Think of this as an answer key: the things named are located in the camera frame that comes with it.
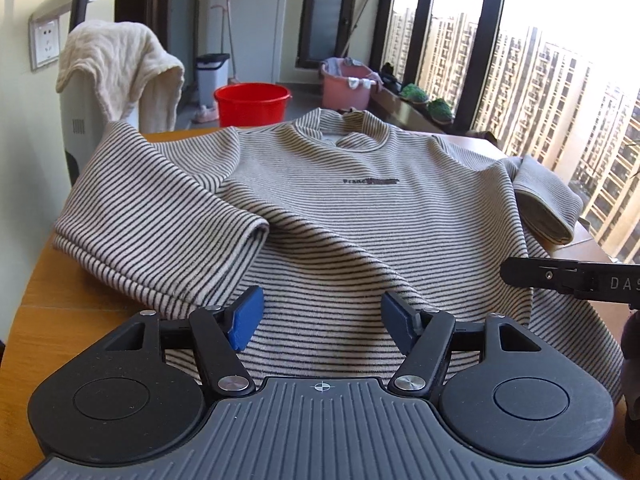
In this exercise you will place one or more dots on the pink slippers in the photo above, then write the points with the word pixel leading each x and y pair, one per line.
pixel 205 116

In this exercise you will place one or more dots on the green fuzzy slipper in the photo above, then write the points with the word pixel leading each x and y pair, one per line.
pixel 440 110
pixel 414 94

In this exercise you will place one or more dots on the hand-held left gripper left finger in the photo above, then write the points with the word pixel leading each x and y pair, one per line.
pixel 247 317

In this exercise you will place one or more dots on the black window frame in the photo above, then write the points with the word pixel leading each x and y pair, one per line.
pixel 419 35

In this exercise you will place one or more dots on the white wall socket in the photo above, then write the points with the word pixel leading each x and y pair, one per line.
pixel 46 40

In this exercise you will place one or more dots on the dark shoes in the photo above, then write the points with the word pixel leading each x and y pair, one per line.
pixel 389 79

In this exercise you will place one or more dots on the leaning clothes poles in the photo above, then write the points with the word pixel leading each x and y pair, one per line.
pixel 361 12

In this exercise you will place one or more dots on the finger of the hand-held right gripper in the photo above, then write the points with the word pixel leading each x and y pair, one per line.
pixel 535 272

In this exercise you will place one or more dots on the apartment buildings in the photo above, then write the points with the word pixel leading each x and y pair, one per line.
pixel 550 110

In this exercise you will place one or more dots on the striped grey sweater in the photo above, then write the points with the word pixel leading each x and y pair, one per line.
pixel 325 220

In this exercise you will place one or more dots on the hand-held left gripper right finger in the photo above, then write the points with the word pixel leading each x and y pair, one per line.
pixel 397 317

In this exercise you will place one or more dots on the person's right hand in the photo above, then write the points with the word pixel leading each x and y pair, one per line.
pixel 632 370

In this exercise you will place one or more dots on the red plastic bucket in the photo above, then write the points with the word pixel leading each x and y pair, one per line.
pixel 250 107

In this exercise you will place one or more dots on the white pedal trash bin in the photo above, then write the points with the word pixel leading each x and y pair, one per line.
pixel 210 85

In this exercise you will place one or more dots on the pink laundry basin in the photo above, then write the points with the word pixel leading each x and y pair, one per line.
pixel 342 92

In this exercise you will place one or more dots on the dark frosted glass door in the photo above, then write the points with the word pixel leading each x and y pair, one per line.
pixel 325 15

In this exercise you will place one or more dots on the cream towel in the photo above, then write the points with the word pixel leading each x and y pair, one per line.
pixel 115 60

